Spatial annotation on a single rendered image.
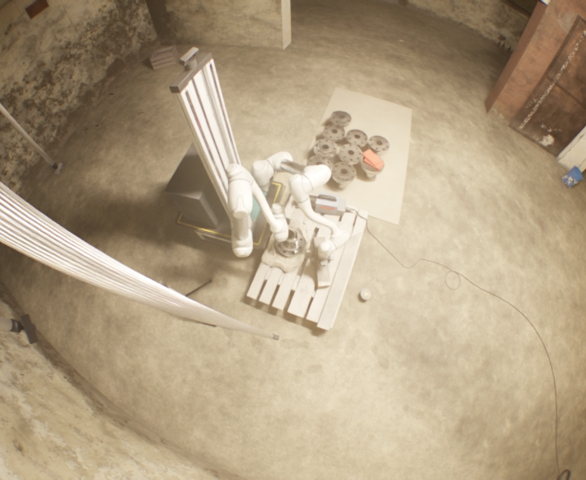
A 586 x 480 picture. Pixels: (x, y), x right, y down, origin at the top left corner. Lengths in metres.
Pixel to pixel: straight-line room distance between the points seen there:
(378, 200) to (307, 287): 1.26
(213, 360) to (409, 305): 1.93
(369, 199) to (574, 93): 4.31
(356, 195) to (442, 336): 1.75
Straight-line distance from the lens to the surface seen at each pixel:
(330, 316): 2.30
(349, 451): 2.71
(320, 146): 2.97
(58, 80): 5.66
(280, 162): 2.25
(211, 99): 1.69
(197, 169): 2.18
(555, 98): 5.51
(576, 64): 5.35
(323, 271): 2.30
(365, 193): 2.97
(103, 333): 3.21
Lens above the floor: 2.43
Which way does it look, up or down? 68 degrees down
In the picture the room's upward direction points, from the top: 2 degrees counter-clockwise
